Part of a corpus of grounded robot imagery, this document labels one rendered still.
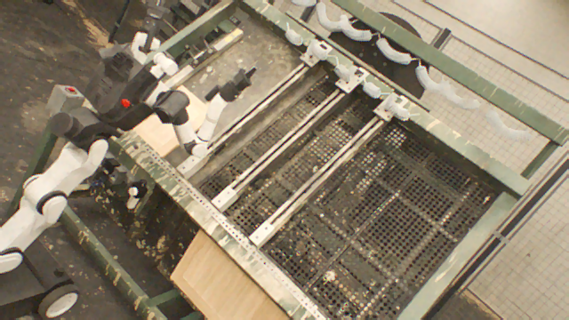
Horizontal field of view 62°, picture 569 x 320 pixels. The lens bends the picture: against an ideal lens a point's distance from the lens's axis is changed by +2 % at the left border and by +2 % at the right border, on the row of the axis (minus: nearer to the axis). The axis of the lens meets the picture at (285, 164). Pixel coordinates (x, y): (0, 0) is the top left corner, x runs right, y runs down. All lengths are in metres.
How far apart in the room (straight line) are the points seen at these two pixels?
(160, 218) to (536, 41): 5.43
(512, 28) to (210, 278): 5.48
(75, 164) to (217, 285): 1.03
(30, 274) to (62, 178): 0.59
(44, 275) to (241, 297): 1.02
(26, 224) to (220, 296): 1.07
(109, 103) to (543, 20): 5.85
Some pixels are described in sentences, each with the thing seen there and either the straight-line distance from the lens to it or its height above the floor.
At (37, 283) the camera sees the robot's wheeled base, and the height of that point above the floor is 0.17.
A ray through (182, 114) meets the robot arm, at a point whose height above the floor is 1.29.
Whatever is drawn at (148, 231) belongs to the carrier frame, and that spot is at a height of 0.35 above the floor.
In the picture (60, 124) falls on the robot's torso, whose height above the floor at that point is 1.03.
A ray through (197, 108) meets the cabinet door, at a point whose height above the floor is 1.17.
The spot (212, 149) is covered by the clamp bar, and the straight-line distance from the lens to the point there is 2.59.
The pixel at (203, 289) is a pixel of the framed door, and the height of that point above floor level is 0.36.
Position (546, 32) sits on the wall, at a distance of 7.01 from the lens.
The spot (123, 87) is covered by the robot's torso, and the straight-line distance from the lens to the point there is 2.20.
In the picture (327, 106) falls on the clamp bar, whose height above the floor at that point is 1.60.
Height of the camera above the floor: 2.03
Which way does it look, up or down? 18 degrees down
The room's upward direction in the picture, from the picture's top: 33 degrees clockwise
